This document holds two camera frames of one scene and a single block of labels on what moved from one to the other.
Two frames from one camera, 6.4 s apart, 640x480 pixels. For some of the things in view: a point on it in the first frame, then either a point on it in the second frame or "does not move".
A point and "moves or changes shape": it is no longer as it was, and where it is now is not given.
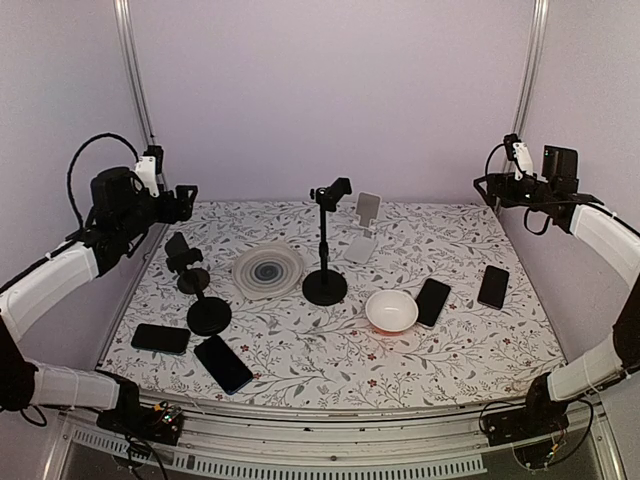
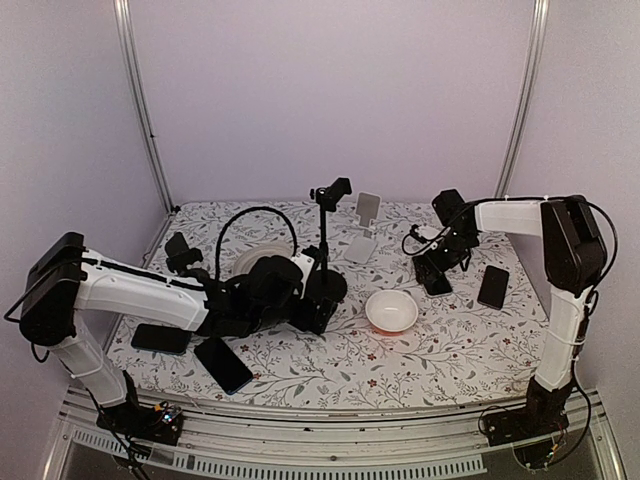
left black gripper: x=172 y=214 to x=305 y=319
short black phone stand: x=179 y=256 does not move
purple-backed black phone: x=493 y=287 does not move
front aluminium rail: x=220 y=444 does not move
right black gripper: x=507 y=178 to x=421 y=266
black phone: x=430 y=301 moves or changes shape
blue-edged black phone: x=223 y=363 does not move
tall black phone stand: x=326 y=287 does not move
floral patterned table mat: x=332 y=304 does not move
